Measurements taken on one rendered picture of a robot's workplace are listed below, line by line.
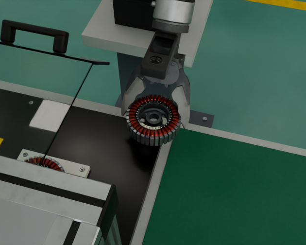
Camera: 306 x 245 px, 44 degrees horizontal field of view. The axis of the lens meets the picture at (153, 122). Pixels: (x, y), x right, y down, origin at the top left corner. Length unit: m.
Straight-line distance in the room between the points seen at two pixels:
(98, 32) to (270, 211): 0.65
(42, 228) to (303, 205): 0.57
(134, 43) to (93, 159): 0.39
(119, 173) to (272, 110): 1.26
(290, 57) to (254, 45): 0.20
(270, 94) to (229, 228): 1.30
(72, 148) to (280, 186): 0.44
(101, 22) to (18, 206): 0.81
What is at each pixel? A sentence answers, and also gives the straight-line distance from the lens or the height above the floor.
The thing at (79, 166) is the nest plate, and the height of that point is 0.78.
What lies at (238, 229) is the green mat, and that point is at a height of 0.75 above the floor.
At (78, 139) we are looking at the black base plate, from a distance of 0.83.
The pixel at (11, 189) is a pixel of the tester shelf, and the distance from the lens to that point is 0.40.
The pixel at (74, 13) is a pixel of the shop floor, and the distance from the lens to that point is 2.41.
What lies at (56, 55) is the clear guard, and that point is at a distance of 0.58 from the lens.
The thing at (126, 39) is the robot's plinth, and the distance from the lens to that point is 1.06.
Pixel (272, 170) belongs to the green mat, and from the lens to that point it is 0.84.
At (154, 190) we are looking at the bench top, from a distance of 0.78.
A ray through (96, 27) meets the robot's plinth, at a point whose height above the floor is 0.75.
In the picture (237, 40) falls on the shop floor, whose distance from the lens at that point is 2.23.
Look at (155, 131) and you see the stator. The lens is 0.73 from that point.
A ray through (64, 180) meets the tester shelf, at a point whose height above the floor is 1.11.
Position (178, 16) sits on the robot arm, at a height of 1.01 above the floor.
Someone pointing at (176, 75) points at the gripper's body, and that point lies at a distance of 0.73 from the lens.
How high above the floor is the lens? 1.45
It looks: 54 degrees down
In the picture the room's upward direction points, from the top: straight up
